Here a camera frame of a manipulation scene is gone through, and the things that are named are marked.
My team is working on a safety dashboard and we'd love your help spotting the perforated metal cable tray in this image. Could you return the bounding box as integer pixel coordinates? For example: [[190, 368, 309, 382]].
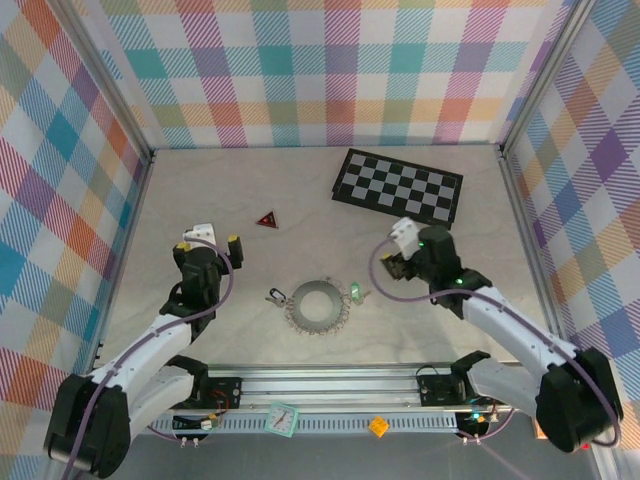
[[149, 413, 464, 435]]

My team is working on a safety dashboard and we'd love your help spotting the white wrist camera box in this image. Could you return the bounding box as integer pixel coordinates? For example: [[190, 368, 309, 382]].
[[388, 217, 420, 261], [182, 223, 217, 247]]

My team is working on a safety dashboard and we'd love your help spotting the aluminium side rail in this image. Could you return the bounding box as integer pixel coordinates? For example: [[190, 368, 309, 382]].
[[92, 152, 155, 371], [498, 149, 574, 351]]

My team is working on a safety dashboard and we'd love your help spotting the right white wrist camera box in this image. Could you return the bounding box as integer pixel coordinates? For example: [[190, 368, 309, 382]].
[[388, 217, 420, 261]]

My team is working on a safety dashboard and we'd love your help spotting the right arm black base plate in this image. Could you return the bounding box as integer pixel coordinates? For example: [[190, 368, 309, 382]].
[[416, 373, 511, 407]]

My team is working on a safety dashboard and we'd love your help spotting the black cable bracket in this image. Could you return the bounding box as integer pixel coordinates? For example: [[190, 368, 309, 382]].
[[172, 413, 221, 434], [455, 410, 491, 436]]

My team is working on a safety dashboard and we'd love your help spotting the black grey checkerboard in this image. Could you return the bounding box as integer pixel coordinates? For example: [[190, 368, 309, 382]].
[[330, 148, 464, 231]]

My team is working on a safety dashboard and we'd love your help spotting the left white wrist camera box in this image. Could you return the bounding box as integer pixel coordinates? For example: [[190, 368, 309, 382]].
[[182, 223, 217, 247]]

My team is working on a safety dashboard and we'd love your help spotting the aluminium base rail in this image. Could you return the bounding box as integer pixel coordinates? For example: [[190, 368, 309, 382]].
[[189, 362, 541, 416]]

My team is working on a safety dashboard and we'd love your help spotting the aluminium frame post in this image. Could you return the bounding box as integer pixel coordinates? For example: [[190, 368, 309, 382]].
[[497, 0, 599, 160], [57, 0, 154, 166]]

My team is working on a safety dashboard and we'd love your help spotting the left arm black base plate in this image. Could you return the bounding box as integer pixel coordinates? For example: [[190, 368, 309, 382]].
[[192, 375, 244, 411]]

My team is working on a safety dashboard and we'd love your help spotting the teal square alarm clock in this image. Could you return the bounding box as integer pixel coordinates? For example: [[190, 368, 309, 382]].
[[264, 402, 300, 440]]

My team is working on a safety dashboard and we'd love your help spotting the metal disc with key rings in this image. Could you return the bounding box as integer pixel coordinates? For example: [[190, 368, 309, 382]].
[[283, 276, 351, 337]]

